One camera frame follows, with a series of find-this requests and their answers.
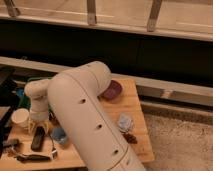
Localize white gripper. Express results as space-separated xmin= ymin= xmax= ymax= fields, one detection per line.
xmin=28 ymin=97 xmax=50 ymax=135

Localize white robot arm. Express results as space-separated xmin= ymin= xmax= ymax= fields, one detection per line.
xmin=25 ymin=61 xmax=146 ymax=171

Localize small metal cup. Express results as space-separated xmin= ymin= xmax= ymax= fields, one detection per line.
xmin=50 ymin=112 xmax=59 ymax=125

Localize black eraser block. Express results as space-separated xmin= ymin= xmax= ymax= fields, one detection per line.
xmin=31 ymin=127 xmax=45 ymax=151

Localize white paper cup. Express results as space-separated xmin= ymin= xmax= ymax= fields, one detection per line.
xmin=11 ymin=108 xmax=29 ymax=129

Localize blue plastic cup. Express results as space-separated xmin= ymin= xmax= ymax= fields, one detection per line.
xmin=51 ymin=127 xmax=68 ymax=145

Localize green plastic tray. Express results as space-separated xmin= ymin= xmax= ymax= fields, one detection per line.
xmin=19 ymin=77 xmax=50 ymax=109

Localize metal fork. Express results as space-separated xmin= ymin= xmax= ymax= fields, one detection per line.
xmin=48 ymin=132 xmax=58 ymax=159

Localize purple bowl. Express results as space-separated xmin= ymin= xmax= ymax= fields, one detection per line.
xmin=101 ymin=80 xmax=122 ymax=100

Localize light blue cloth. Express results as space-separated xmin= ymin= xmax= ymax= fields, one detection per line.
xmin=117 ymin=114 xmax=134 ymax=133

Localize dark red grapes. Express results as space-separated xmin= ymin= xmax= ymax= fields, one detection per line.
xmin=123 ymin=133 xmax=137 ymax=144

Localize black handled tool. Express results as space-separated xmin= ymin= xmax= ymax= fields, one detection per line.
xmin=15 ymin=154 xmax=51 ymax=163

